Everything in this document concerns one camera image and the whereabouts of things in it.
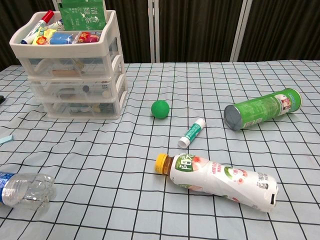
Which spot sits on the white plastic drawer organizer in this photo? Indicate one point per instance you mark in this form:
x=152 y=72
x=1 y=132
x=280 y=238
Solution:
x=62 y=51

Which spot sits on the green foam ball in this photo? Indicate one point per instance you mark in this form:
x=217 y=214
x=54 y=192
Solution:
x=160 y=109

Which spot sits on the green white glue stick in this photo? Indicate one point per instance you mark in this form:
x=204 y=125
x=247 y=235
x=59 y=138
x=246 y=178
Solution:
x=191 y=132

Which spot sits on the white small block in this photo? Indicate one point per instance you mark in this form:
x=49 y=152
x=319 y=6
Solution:
x=106 y=94

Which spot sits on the yellow-capped tea bottle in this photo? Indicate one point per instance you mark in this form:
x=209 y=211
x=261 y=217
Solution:
x=212 y=180

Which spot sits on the dark round small object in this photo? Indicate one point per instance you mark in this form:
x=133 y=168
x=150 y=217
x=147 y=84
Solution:
x=86 y=88

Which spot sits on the blue checkered tablecloth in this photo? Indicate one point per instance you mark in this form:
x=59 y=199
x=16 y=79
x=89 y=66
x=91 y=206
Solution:
x=150 y=212

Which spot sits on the green chip can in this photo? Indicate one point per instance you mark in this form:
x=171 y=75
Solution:
x=262 y=107

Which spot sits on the brown wooden block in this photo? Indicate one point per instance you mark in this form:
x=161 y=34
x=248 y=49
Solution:
x=63 y=73

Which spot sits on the red cartoon packet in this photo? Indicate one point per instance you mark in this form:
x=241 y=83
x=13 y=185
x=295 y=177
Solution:
x=87 y=37

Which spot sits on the green tea packet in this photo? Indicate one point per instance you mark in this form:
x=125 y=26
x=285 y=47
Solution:
x=82 y=20
x=75 y=2

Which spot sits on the blue-capped white marker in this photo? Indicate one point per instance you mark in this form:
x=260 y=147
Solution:
x=55 y=24

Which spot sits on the yellow lion cartoon packet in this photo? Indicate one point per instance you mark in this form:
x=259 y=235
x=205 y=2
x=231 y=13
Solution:
x=42 y=39

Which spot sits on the clear blue-label water bottle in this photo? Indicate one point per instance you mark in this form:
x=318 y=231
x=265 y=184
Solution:
x=25 y=190

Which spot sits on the red-capped whiteboard marker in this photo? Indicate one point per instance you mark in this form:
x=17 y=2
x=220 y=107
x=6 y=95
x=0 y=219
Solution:
x=37 y=27

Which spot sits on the light blue flat piece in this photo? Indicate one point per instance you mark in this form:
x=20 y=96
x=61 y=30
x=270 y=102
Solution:
x=6 y=140

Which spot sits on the black folding stand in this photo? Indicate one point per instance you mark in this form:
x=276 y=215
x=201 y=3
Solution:
x=1 y=99

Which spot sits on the black folding screen white frame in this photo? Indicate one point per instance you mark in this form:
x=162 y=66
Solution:
x=200 y=25

